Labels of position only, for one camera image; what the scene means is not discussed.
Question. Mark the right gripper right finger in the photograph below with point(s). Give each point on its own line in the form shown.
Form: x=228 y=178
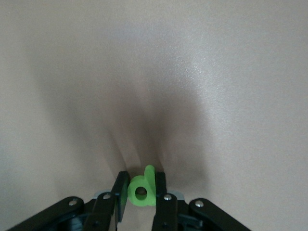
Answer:
x=166 y=214

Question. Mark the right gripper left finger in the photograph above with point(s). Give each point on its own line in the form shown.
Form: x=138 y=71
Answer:
x=101 y=211

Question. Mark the green letter p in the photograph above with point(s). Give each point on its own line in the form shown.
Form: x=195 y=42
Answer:
x=134 y=199

